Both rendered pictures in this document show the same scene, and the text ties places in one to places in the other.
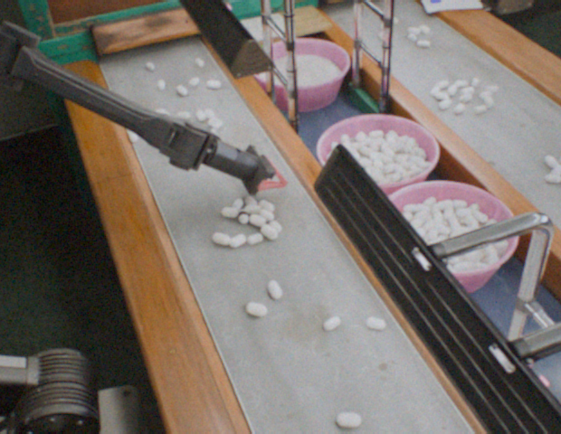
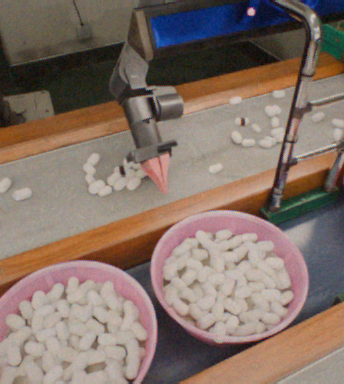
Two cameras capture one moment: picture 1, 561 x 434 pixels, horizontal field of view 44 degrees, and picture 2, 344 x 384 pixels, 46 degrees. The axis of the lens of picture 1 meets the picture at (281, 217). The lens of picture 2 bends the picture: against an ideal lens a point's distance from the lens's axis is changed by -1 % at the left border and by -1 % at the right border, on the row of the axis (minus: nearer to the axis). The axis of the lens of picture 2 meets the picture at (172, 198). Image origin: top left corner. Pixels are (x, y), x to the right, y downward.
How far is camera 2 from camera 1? 130 cm
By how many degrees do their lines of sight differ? 59
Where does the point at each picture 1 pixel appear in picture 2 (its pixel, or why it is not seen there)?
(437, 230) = (82, 333)
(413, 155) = (244, 321)
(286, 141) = (234, 187)
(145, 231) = (103, 118)
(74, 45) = (343, 44)
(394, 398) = not seen: outside the picture
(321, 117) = not seen: outside the picture
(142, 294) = (34, 125)
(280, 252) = (73, 199)
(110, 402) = not seen: hidden behind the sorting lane
